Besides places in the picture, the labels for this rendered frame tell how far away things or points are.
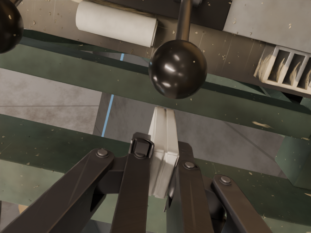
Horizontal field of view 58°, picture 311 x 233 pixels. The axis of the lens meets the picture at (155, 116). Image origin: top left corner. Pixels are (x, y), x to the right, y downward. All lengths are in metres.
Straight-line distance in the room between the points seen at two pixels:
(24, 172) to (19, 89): 2.97
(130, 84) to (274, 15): 0.20
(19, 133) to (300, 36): 0.35
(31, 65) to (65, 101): 3.09
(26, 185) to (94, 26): 0.20
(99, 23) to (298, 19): 0.19
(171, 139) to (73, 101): 3.38
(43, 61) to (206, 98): 0.23
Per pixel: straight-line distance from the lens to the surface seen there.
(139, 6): 0.27
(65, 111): 3.58
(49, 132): 0.42
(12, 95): 3.33
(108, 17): 0.30
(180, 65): 0.17
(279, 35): 0.30
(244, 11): 0.29
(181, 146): 0.18
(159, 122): 0.18
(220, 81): 1.00
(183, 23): 0.22
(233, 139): 1.98
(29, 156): 0.37
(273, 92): 0.75
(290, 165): 0.49
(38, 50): 0.41
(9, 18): 0.19
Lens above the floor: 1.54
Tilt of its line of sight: 36 degrees down
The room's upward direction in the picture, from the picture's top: 92 degrees counter-clockwise
